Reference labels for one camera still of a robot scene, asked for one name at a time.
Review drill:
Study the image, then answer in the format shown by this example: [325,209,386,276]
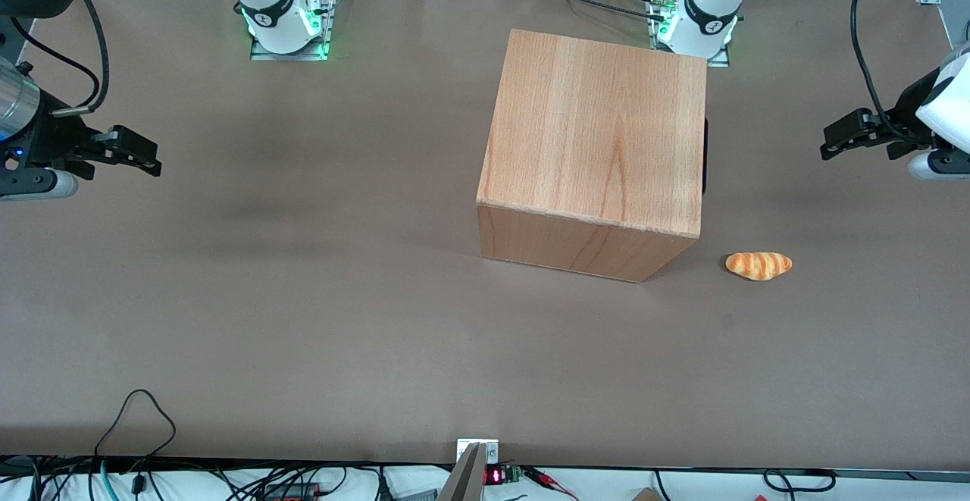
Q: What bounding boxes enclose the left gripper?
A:
[821,42,970,161]

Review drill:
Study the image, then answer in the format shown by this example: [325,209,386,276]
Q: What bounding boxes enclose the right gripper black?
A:
[0,90,162,181]

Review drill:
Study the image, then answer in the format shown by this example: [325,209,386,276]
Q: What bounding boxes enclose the wooden drawer cabinet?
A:
[476,29,709,283]

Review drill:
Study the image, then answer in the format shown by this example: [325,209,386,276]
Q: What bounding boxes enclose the toy croissant bread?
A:
[725,252,793,281]

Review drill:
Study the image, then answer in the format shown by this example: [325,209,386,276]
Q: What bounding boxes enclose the orange black power strip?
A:
[264,482,323,501]

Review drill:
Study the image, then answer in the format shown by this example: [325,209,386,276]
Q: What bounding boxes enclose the wooden bar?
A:
[437,443,487,501]

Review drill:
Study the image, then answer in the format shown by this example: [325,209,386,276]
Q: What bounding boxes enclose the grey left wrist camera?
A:
[908,151,970,181]

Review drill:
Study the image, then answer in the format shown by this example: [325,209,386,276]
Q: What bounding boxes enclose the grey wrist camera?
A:
[908,151,970,181]
[0,169,79,201]

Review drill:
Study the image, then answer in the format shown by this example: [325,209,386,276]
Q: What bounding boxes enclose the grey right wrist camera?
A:
[0,169,79,201]

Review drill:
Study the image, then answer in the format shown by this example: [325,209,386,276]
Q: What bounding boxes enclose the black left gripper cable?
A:
[850,0,910,142]

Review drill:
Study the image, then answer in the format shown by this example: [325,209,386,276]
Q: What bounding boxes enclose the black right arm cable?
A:
[9,0,111,117]

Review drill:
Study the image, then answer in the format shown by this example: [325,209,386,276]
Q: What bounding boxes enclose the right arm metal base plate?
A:
[250,0,338,61]

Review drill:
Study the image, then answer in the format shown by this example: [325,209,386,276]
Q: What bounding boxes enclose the thin black looped cable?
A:
[95,389,177,479]

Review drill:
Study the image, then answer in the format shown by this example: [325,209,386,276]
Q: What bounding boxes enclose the black oval cable loop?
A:
[764,469,837,493]

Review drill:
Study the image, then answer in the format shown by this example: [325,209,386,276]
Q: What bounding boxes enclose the red clip wires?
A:
[523,468,578,501]

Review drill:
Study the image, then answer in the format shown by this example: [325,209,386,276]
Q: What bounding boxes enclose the small metal bracket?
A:
[457,439,500,465]

